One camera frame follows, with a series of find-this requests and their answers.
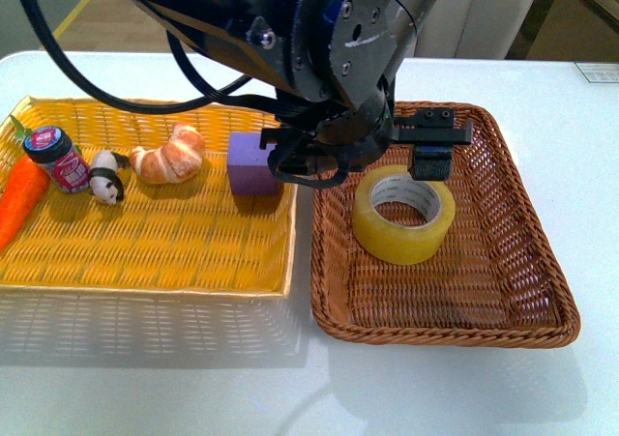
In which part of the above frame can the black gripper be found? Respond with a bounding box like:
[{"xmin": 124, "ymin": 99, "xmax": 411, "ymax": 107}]
[{"xmin": 260, "ymin": 80, "xmax": 473, "ymax": 188}]

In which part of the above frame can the clear yellowish tape roll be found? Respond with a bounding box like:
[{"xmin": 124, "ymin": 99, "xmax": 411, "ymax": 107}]
[{"xmin": 352, "ymin": 165, "xmax": 456, "ymax": 265}]

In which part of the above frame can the brown wicker basket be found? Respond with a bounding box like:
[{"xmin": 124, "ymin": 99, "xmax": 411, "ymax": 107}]
[{"xmin": 310, "ymin": 102, "xmax": 580, "ymax": 349}]

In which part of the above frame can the yellow wicker basket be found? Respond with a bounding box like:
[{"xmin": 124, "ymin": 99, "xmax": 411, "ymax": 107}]
[{"xmin": 1, "ymin": 97, "xmax": 296, "ymax": 298}]

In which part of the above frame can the right grey upholstered chair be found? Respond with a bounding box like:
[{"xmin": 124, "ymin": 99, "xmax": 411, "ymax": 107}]
[{"xmin": 408, "ymin": 0, "xmax": 534, "ymax": 60}]

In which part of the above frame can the purple foam block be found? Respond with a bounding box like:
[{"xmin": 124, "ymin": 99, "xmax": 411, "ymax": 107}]
[{"xmin": 226, "ymin": 131, "xmax": 280, "ymax": 196}]

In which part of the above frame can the table label sticker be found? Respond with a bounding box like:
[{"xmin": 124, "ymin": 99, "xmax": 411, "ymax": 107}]
[{"xmin": 575, "ymin": 62, "xmax": 619, "ymax": 84}]

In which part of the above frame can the croissant bread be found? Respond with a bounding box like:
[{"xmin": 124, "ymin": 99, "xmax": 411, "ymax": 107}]
[{"xmin": 129, "ymin": 124, "xmax": 205, "ymax": 185}]

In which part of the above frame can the toy panda figurine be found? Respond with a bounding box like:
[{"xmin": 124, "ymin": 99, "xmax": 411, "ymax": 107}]
[{"xmin": 88, "ymin": 150, "xmax": 130, "ymax": 206}]

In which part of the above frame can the small pink labelled jar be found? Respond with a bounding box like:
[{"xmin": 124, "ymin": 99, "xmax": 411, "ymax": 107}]
[{"xmin": 22, "ymin": 126, "xmax": 90, "ymax": 193}]

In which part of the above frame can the orange toy carrot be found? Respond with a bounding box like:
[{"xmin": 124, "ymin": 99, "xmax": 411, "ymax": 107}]
[{"xmin": 0, "ymin": 114, "xmax": 52, "ymax": 252}]

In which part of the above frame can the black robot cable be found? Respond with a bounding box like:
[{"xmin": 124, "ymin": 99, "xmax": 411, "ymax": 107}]
[{"xmin": 10, "ymin": 0, "xmax": 281, "ymax": 118}]

